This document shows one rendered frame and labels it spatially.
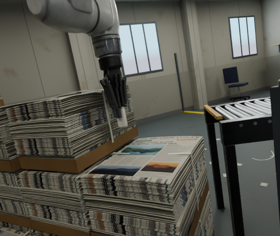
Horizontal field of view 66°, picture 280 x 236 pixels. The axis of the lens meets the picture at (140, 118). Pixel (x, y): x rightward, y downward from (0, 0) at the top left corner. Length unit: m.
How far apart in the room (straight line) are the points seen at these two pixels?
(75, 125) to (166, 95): 5.25
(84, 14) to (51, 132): 0.35
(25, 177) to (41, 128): 0.22
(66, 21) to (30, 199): 0.61
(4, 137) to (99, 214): 0.43
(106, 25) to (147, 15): 5.28
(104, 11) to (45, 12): 0.19
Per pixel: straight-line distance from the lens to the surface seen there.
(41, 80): 5.00
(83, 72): 4.83
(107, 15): 0.69
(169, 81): 5.92
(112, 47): 0.69
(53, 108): 0.68
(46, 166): 0.78
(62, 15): 0.58
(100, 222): 0.71
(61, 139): 0.68
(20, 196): 0.94
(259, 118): 1.17
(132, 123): 0.92
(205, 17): 7.02
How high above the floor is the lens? 1.07
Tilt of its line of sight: 10 degrees down
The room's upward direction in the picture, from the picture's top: 10 degrees counter-clockwise
